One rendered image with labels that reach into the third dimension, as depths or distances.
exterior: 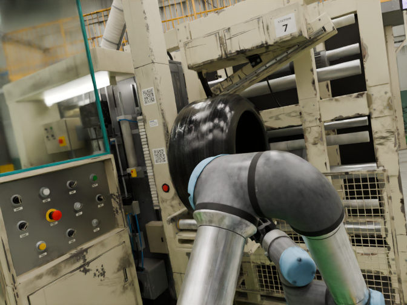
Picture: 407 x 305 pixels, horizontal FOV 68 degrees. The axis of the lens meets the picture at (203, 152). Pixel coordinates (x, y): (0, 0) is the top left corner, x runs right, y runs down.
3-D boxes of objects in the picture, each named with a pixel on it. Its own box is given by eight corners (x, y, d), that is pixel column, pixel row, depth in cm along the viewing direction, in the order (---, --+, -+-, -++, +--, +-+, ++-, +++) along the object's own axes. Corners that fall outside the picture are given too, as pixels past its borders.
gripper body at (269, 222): (260, 204, 93) (278, 219, 82) (272, 226, 96) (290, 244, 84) (240, 216, 93) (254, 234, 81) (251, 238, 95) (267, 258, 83)
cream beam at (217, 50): (186, 69, 161) (181, 42, 160) (209, 73, 182) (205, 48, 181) (303, 35, 130) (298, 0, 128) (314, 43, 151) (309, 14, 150)
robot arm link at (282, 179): (334, 129, 46) (387, 294, 70) (268, 137, 53) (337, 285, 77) (320, 183, 39) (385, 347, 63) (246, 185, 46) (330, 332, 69)
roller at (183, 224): (183, 220, 142) (180, 230, 140) (177, 217, 139) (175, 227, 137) (252, 221, 124) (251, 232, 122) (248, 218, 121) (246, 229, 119)
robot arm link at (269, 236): (298, 252, 80) (272, 268, 79) (290, 244, 84) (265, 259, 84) (287, 230, 78) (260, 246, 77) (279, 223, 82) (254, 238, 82)
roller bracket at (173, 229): (169, 238, 136) (165, 218, 136) (211, 210, 170) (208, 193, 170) (175, 239, 135) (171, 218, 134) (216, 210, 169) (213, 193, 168)
